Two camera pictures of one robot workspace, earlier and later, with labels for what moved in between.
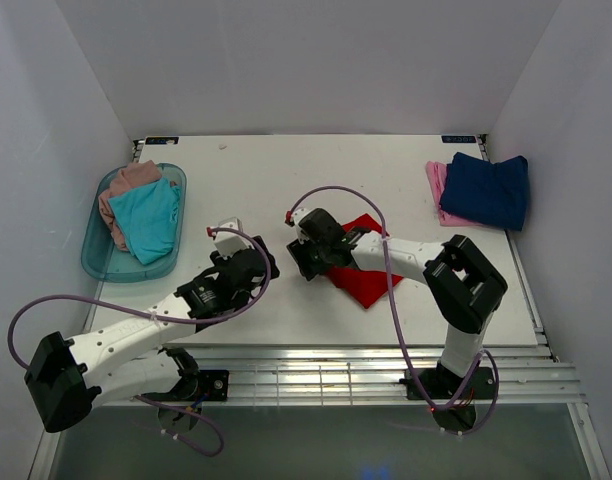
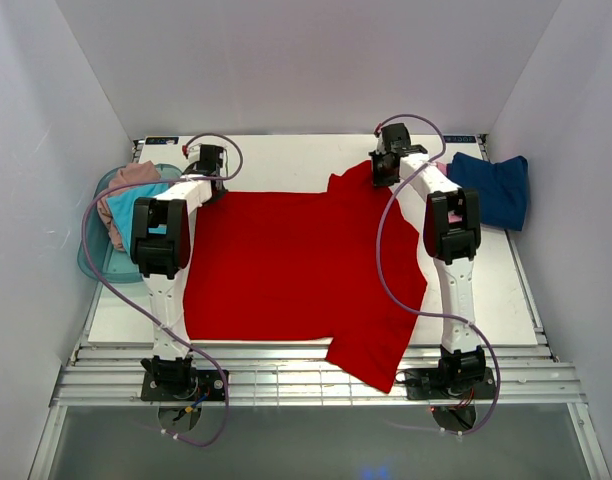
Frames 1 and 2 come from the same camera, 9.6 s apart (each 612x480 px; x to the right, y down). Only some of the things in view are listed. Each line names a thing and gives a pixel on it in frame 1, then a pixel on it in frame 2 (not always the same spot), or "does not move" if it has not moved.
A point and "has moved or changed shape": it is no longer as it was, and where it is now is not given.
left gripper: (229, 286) to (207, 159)
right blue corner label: (458, 139) does not move
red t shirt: (365, 287) has moved or changed shape
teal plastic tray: (102, 261) does not move
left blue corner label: (161, 140) does not move
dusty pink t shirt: (126, 178) does not move
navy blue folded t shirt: (491, 193) does not move
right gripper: (299, 252) to (377, 179)
